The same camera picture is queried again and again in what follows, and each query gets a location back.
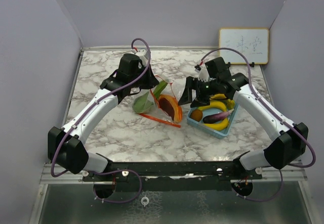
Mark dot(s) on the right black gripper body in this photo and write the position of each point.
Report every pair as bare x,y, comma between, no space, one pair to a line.
204,90

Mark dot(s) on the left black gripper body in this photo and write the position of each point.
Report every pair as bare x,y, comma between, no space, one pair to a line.
145,82

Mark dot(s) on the green leaf vegetable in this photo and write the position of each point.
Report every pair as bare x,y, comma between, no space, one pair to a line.
148,101

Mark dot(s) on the clear orange zip bag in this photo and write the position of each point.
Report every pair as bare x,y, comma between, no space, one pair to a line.
167,91
165,119

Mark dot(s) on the red orange papaya slice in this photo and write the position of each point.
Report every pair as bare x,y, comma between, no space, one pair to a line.
169,105

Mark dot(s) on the purple eggplant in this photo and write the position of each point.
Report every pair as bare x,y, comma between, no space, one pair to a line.
210,119

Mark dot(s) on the small brown orange fruit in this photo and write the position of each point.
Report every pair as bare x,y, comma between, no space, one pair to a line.
196,115

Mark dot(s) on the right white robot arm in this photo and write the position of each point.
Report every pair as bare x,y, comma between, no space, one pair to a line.
287,137

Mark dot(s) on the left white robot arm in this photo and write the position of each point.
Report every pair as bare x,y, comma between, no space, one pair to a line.
66,144

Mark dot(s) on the yellow banana bunch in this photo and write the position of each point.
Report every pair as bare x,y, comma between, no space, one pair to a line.
219,101

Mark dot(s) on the blue plastic basket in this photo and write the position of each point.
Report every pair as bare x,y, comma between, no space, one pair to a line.
200,125

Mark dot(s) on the single yellow banana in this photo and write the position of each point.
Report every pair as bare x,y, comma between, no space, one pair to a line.
219,126

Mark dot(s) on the small whiteboard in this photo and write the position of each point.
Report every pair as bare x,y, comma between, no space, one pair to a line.
253,43

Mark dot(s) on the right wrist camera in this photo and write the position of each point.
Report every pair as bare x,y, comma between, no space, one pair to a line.
203,74

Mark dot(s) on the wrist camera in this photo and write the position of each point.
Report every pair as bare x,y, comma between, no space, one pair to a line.
203,74
143,55

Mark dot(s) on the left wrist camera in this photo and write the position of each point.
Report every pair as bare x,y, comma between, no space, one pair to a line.
143,55

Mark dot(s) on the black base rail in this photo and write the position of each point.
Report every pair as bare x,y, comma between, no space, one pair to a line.
170,176

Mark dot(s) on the white ring pull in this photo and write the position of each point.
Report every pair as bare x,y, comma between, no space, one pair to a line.
145,201

